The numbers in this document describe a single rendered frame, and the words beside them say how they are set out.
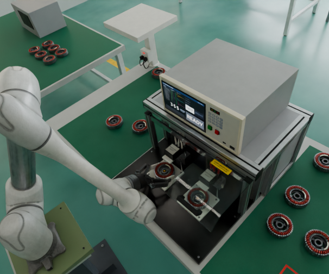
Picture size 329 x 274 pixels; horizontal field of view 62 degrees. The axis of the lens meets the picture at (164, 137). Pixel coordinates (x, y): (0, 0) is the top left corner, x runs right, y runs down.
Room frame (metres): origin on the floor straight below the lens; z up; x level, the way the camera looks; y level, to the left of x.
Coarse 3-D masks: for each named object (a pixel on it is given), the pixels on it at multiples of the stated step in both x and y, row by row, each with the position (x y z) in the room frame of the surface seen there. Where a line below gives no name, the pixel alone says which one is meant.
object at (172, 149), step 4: (172, 144) 0.94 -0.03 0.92; (180, 144) 0.95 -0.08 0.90; (168, 148) 0.92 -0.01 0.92; (172, 148) 0.91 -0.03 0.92; (176, 148) 0.91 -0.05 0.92; (180, 148) 0.91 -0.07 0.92; (184, 148) 0.92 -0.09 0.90; (164, 152) 0.92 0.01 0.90; (168, 152) 0.89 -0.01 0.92; (172, 152) 0.89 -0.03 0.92; (176, 152) 0.89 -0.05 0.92; (180, 152) 0.90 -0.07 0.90; (164, 156) 0.90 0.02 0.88; (168, 156) 0.89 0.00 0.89; (172, 156) 0.87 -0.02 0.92; (176, 156) 0.88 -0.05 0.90; (168, 160) 0.87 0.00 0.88; (172, 160) 0.87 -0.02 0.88
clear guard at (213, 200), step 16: (208, 160) 0.70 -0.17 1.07; (192, 176) 0.63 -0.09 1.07; (208, 176) 0.62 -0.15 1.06; (224, 176) 0.61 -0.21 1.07; (240, 176) 0.59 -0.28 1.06; (176, 192) 0.59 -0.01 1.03; (192, 192) 0.56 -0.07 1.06; (208, 192) 0.54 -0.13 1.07; (224, 192) 0.53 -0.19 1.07; (240, 192) 0.52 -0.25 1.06; (208, 208) 0.48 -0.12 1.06; (224, 208) 0.47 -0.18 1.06; (208, 224) 0.44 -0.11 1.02
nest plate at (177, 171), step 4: (164, 160) 0.95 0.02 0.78; (176, 168) 0.89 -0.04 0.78; (148, 172) 0.89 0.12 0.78; (152, 172) 0.88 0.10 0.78; (160, 172) 0.88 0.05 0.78; (168, 172) 0.87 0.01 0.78; (176, 172) 0.86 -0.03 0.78; (180, 172) 0.85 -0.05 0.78; (152, 176) 0.86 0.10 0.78; (176, 176) 0.83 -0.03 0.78; (172, 180) 0.81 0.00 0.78; (168, 184) 0.79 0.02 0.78; (164, 188) 0.77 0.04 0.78
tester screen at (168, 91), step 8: (168, 88) 0.97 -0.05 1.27; (168, 96) 0.97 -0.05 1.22; (176, 96) 0.93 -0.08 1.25; (184, 96) 0.89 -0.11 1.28; (168, 104) 0.98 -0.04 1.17; (176, 104) 0.93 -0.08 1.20; (184, 104) 0.89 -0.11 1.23; (192, 104) 0.85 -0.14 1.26; (200, 104) 0.82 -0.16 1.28; (184, 112) 0.90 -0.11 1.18; (200, 112) 0.82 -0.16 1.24; (200, 128) 0.82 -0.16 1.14
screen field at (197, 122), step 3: (186, 111) 0.88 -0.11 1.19; (186, 114) 0.89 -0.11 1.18; (189, 114) 0.87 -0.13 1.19; (186, 117) 0.89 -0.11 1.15; (189, 117) 0.87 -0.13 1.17; (192, 117) 0.86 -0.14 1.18; (195, 117) 0.84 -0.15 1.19; (189, 120) 0.87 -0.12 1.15; (192, 120) 0.86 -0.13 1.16; (195, 120) 0.84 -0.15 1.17; (198, 120) 0.83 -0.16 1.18; (195, 123) 0.84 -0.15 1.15; (198, 123) 0.83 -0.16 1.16; (201, 123) 0.81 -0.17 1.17; (198, 126) 0.83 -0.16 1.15; (201, 126) 0.81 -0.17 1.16
